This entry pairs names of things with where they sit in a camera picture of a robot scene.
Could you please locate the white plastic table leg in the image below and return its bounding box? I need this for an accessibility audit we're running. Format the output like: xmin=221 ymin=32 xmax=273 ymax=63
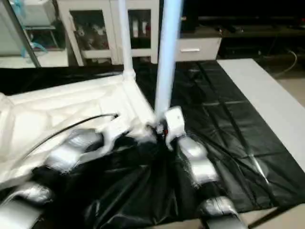
xmin=153 ymin=0 xmax=186 ymax=115
xmin=118 ymin=0 xmax=137 ymax=77

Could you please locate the white plastic table top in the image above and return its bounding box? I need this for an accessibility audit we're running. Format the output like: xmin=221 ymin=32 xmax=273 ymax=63
xmin=0 ymin=73 xmax=158 ymax=189

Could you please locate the black shiny table mat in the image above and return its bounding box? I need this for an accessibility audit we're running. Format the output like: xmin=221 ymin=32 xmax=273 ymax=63
xmin=0 ymin=59 xmax=305 ymax=229

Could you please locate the white drawer unit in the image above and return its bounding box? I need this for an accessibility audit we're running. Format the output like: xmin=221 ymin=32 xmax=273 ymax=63
xmin=176 ymin=37 xmax=223 ymax=62

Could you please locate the white glass door cabinet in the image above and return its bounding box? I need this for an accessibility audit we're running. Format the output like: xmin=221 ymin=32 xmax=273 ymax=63
xmin=57 ymin=0 xmax=161 ymax=67

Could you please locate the white side table board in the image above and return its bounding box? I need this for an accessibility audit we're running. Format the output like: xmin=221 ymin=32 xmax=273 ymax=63
xmin=216 ymin=58 xmax=305 ymax=167

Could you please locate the light blue plastic stool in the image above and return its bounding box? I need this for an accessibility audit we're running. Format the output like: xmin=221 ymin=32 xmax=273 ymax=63
xmin=20 ymin=42 xmax=49 ymax=58

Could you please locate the white plastic storage box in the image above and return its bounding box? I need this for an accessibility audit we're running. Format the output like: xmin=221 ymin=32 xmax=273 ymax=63
xmin=14 ymin=0 xmax=52 ymax=27

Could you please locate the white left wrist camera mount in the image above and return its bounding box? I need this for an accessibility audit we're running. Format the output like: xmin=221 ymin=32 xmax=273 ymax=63
xmin=100 ymin=114 xmax=134 ymax=156

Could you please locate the glass tank metal frame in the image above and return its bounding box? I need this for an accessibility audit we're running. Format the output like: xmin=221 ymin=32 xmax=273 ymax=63
xmin=23 ymin=25 xmax=67 ymax=52

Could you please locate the white floor cable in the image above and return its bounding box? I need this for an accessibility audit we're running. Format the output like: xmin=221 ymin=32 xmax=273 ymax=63
xmin=274 ymin=49 xmax=299 ymax=77

